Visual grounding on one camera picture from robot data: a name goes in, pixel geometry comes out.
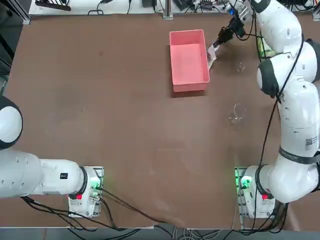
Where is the green tissue pack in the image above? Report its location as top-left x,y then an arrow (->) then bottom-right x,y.
256,34 -> 277,60

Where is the aluminium frame rail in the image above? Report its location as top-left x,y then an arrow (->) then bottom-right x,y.
4,0 -> 31,25

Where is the pink plastic bin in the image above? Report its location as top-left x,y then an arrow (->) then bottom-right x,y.
169,29 -> 210,93

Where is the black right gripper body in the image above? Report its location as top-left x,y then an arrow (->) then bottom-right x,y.
228,16 -> 247,38

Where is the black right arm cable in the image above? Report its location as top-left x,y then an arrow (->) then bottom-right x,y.
239,0 -> 308,176

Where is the white tissue sheet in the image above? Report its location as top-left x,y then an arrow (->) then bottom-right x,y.
206,43 -> 218,73

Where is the large glass beaker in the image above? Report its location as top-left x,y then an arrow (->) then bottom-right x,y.
227,102 -> 248,130

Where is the long dark base cable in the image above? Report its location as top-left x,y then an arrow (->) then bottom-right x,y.
98,187 -> 169,224

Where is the aluminium post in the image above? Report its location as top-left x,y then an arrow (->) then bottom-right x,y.
162,0 -> 174,20

